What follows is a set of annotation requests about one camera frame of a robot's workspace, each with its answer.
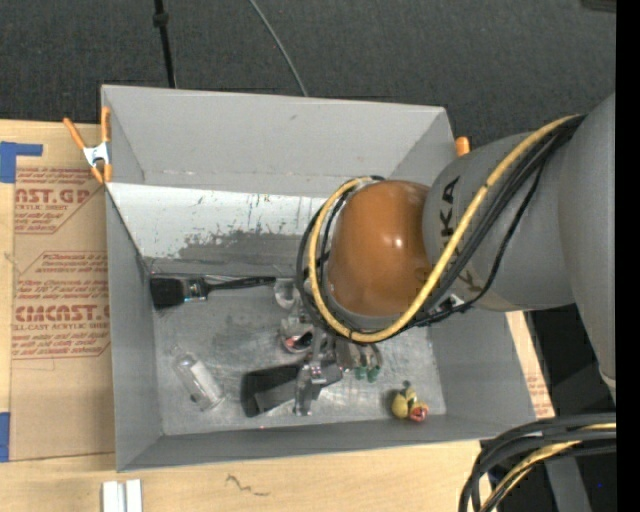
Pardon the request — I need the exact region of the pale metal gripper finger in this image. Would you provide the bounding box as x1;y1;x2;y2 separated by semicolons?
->
306;365;326;404
293;373;310;417

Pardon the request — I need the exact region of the black flat block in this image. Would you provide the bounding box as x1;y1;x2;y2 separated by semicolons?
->
239;363;303;419

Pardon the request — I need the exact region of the clear glass with red inside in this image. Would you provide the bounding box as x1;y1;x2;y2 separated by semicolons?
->
278;316;317;355

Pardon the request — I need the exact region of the yellow toy duck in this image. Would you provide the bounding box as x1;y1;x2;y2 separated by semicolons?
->
389;381;430;423

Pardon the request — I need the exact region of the clear glass cup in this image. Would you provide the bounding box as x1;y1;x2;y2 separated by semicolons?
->
273;278;302;307

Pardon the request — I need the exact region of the clear plastic bottle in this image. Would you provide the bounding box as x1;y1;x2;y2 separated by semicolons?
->
171;351;227;413

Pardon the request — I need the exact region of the black paintbrush with metal ferrule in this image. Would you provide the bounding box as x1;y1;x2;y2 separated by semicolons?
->
149;275;278;311

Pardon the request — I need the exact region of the grey metal bin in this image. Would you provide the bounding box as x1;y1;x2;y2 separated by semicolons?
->
99;83;539;473

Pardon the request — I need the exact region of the brown cardboard board red print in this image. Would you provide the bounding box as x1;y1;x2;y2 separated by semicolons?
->
0;118;117;464

